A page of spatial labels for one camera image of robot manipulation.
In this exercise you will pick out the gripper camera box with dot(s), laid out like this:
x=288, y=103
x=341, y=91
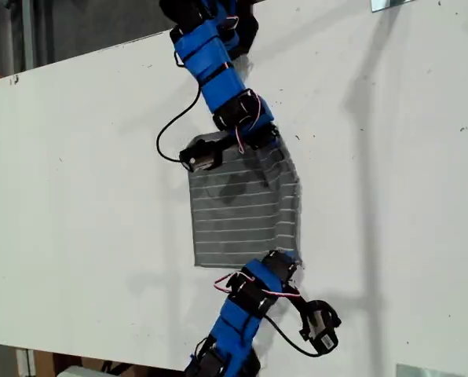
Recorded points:
x=322, y=328
x=200, y=157

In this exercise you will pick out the shiny metal bracket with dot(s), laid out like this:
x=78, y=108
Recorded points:
x=387, y=4

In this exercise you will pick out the white table leg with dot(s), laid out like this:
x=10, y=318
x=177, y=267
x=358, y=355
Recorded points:
x=25, y=363

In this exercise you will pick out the grey striped square towel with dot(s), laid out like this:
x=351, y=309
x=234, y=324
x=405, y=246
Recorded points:
x=234, y=220

